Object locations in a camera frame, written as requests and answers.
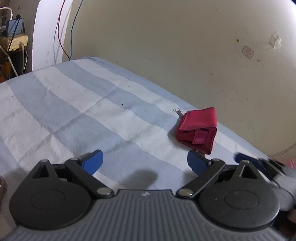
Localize grey wall cable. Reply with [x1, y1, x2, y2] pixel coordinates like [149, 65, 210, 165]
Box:
[269, 143, 296, 158]

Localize magenta wallet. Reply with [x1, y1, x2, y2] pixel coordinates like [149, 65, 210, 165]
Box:
[176, 107, 218, 155]

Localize cluttered cables and devices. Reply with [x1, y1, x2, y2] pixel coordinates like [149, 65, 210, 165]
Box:
[0, 6, 30, 83]

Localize hanging wall wires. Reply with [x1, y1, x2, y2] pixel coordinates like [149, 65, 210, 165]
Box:
[53, 0, 85, 64]

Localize striped blue white bedsheet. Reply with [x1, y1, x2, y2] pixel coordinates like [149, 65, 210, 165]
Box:
[0, 56, 287, 232]

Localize white wall plate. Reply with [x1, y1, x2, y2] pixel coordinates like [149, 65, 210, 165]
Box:
[242, 46, 254, 59]

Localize pink macaron biscuit tin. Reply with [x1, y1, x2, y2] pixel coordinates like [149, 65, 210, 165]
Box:
[286, 159, 296, 169]

